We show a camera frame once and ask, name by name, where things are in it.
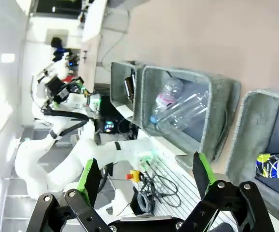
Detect grey fabric can basket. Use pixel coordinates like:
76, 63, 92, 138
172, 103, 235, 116
225, 88, 279, 219

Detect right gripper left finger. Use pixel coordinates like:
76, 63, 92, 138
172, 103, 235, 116
30, 158, 111, 232

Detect black drink can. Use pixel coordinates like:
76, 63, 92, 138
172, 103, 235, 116
254, 151, 279, 179

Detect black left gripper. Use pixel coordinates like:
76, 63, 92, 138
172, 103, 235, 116
44, 75, 70, 104

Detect grey fabric bottle basket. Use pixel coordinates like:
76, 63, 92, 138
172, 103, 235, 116
110, 60, 146, 123

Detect white paper BOTTLE sign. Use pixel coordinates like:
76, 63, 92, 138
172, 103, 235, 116
112, 101, 135, 120

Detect white paper PLASTIC sign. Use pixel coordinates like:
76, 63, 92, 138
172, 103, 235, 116
138, 129, 187, 157

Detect background person black hair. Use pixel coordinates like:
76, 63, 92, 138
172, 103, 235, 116
50, 36, 67, 61

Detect brown glass bottle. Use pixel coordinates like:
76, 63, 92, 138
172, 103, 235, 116
124, 74, 137, 100

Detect black control box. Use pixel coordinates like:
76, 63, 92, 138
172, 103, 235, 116
98, 95, 121, 133

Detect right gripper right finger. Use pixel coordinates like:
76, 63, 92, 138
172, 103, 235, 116
178, 151, 275, 232

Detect grey fabric plastic basket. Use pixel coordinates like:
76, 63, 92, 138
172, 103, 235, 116
131, 65, 242, 163

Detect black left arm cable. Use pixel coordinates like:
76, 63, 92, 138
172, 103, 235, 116
42, 106, 92, 141

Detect clear plastic water bottle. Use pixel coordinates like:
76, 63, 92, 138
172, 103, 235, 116
150, 76, 185, 123

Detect yellow emergency stop button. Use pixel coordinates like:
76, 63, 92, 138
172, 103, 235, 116
126, 170, 144, 183

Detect clear plastic container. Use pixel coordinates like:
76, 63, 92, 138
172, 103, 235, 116
156, 93, 210, 133

